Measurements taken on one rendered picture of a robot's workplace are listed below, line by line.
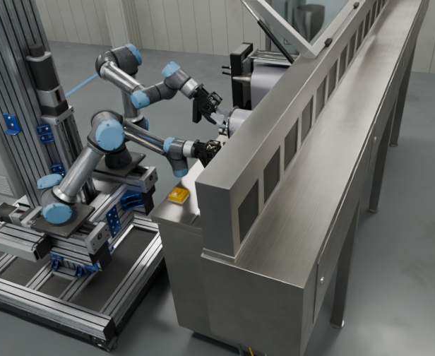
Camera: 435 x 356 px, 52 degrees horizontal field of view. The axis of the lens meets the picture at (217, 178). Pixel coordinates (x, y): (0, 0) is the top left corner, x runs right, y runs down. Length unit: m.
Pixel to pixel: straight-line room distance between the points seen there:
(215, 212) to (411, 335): 1.98
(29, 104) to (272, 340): 1.54
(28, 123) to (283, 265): 1.55
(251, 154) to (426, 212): 2.65
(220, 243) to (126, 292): 1.68
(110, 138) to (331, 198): 1.01
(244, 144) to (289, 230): 0.24
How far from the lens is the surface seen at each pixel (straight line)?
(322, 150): 1.40
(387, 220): 3.40
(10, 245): 2.42
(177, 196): 2.08
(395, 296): 2.93
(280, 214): 1.16
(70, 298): 2.74
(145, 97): 1.95
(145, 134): 2.12
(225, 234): 0.99
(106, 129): 1.88
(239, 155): 0.99
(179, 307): 2.47
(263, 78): 2.01
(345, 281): 2.42
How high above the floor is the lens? 2.20
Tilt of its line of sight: 36 degrees down
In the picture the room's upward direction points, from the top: 5 degrees counter-clockwise
